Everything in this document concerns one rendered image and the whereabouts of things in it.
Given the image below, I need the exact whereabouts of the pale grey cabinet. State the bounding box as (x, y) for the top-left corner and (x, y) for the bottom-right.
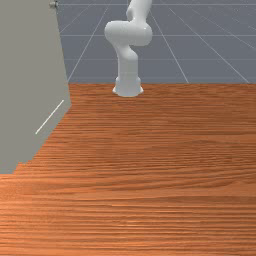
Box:
(0, 0), (72, 175)

